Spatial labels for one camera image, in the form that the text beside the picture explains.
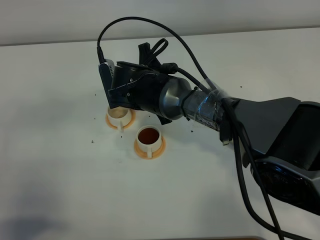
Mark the white teacup near centre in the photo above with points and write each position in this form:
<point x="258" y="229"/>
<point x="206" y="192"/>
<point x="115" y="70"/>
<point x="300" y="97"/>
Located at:
<point x="148" y="141"/>

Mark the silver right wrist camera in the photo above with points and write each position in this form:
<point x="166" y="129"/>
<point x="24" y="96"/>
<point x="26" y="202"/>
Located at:
<point x="106" y="71"/>

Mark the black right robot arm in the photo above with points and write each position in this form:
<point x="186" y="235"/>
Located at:
<point x="283" y="134"/>

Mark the white teacup far left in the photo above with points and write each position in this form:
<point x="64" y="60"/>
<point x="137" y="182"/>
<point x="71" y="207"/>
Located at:
<point x="118" y="117"/>

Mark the white teacup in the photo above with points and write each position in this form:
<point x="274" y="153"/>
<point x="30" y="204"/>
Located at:
<point x="118" y="117"/>
<point x="148" y="141"/>

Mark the orange saucer far left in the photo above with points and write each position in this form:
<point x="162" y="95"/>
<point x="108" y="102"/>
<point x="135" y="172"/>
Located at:
<point x="132" y="121"/>

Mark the orange saucer near centre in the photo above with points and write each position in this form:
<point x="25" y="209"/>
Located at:
<point x="162" y="147"/>

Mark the orange saucer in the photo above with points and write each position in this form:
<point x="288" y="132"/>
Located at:
<point x="132" y="121"/>
<point x="162" y="147"/>

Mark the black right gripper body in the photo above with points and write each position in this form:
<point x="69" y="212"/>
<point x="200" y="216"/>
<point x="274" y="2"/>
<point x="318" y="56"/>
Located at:
<point x="145" y="86"/>

